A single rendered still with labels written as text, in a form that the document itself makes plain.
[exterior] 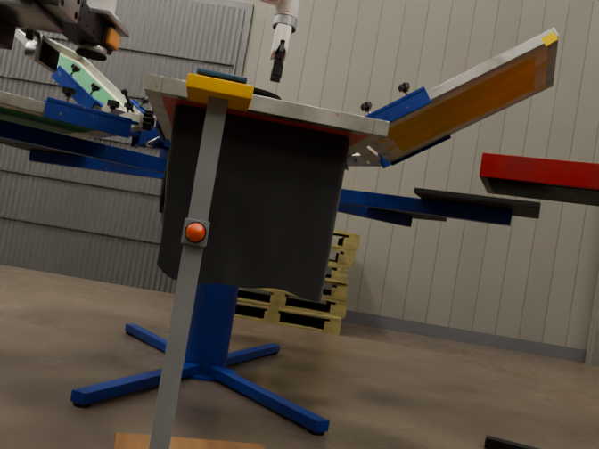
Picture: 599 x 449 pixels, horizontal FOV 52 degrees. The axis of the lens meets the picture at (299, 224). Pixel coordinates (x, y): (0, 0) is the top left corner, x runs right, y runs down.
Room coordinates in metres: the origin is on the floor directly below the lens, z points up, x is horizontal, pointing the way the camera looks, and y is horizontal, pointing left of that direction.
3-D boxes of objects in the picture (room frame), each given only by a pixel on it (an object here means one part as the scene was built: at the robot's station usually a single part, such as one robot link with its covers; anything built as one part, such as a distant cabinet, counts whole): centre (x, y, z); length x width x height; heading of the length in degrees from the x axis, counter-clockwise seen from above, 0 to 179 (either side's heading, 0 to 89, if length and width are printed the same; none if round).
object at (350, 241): (5.27, 0.06, 0.41); 1.15 x 0.80 x 0.82; 88
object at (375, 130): (1.82, 0.17, 0.97); 0.79 x 0.58 x 0.04; 9
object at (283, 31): (1.95, 0.15, 1.30); 0.10 x 0.08 x 0.11; 8
